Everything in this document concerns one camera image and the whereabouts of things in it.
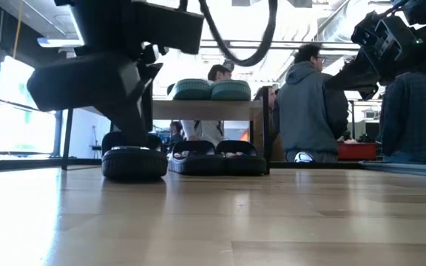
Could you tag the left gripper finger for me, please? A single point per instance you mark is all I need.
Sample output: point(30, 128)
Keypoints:
point(147, 103)
point(129, 127)

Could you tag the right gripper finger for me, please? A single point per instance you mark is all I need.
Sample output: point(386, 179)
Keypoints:
point(357, 79)

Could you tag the black rubber slide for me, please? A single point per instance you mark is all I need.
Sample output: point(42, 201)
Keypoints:
point(244, 166)
point(135, 166)
point(196, 166)

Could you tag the green rubber slide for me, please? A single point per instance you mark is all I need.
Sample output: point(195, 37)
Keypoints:
point(231, 91)
point(191, 90)

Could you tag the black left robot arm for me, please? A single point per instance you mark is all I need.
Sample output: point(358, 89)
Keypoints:
point(142, 26)

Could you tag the long ceiling light strip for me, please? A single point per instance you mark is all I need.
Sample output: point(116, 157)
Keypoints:
point(55, 42)

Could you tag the wooden background table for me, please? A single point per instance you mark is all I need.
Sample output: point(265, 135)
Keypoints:
point(205, 111)

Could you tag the red box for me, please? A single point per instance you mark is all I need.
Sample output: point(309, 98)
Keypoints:
point(357, 151)

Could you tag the silver ventilation duct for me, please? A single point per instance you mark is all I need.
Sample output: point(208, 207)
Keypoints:
point(338, 22)

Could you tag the black metal rig frame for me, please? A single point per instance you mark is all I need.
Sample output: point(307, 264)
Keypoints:
point(28, 164)

